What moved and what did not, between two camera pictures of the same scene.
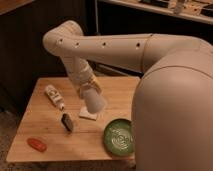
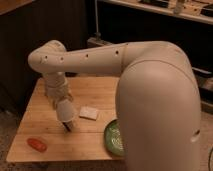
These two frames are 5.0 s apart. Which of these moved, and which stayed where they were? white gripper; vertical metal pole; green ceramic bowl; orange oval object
Moved: white gripper
Stayed: vertical metal pole; orange oval object; green ceramic bowl
